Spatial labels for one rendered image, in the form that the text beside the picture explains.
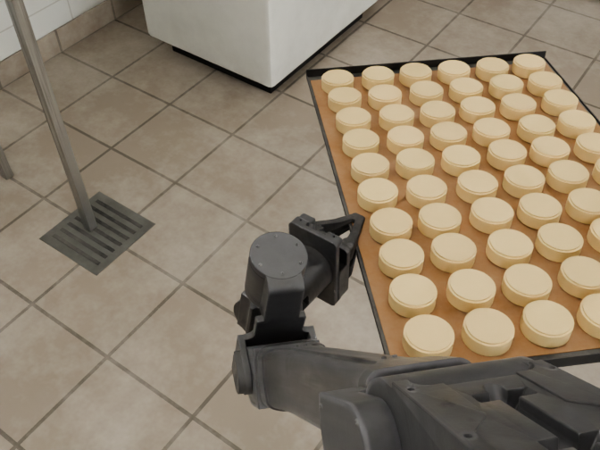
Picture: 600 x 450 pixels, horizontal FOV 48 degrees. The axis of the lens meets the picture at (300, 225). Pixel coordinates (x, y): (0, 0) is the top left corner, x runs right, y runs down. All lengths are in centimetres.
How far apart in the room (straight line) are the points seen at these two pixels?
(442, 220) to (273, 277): 25
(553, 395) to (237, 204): 195
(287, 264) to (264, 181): 162
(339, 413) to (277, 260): 34
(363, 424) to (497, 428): 6
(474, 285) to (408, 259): 8
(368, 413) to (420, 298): 42
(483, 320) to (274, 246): 22
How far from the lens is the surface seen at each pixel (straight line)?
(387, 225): 80
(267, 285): 63
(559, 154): 96
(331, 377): 44
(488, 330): 70
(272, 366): 61
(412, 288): 73
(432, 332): 69
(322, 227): 79
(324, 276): 75
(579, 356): 72
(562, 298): 78
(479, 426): 27
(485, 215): 83
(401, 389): 30
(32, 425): 187
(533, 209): 85
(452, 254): 77
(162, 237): 213
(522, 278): 76
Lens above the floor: 158
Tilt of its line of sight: 48 degrees down
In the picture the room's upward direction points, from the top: straight up
